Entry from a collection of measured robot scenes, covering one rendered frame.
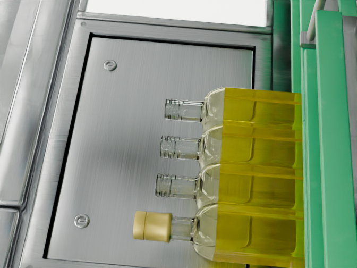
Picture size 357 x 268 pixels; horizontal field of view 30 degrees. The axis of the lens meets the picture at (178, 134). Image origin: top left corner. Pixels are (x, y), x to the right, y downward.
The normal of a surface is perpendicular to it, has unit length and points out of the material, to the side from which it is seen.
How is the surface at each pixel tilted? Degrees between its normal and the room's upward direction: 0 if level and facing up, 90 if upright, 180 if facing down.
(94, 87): 90
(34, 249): 90
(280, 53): 91
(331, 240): 90
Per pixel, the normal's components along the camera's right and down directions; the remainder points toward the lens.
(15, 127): 0.03, -0.55
